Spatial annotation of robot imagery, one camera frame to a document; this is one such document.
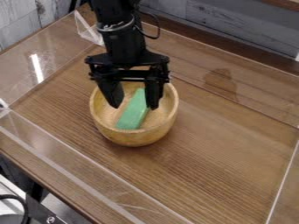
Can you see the brown wooden bowl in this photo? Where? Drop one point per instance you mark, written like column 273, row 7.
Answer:
column 157, row 121

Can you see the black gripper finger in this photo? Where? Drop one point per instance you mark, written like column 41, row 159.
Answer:
column 110, row 88
column 153, row 85

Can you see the green rectangular block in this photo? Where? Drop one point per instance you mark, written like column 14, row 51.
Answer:
column 135, row 112

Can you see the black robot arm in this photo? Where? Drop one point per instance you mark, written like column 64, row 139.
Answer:
column 117, row 12

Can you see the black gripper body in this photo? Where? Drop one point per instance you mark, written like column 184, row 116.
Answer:
column 127, row 61

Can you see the clear acrylic corner bracket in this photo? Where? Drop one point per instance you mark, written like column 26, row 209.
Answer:
column 86, row 32

